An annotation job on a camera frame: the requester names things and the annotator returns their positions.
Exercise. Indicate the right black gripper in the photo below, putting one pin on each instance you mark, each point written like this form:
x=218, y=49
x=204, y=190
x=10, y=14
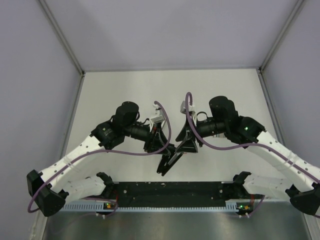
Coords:
x=188, y=144

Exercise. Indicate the aluminium frame left post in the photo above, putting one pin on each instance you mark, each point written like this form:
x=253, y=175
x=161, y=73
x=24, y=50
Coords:
x=60, y=35

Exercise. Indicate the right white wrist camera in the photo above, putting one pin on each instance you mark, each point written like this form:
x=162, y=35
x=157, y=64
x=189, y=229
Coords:
x=187, y=107

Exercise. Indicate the black stapler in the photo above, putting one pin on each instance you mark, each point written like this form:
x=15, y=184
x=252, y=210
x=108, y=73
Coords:
x=167, y=162

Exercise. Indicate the aluminium frame right post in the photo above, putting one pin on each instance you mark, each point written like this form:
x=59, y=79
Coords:
x=288, y=24

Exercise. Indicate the grey slotted cable duct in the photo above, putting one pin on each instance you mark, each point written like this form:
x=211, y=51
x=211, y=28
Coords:
x=87, y=206

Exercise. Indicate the aluminium frame post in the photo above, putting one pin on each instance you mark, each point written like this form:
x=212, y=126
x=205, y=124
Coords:
x=288, y=24
x=60, y=35

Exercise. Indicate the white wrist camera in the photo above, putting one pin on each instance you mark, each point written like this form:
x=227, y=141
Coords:
x=157, y=117
x=187, y=107

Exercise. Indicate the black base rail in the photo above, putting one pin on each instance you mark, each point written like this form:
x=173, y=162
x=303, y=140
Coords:
x=173, y=194

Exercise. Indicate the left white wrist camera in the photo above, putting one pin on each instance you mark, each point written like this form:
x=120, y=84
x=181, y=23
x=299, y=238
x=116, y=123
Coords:
x=157, y=117

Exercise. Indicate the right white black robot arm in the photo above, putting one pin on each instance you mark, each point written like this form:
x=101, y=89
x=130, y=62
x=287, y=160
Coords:
x=226, y=130

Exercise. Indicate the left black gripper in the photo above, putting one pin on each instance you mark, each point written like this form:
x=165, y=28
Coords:
x=157, y=140

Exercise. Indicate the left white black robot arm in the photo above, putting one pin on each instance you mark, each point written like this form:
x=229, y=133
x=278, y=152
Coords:
x=59, y=184

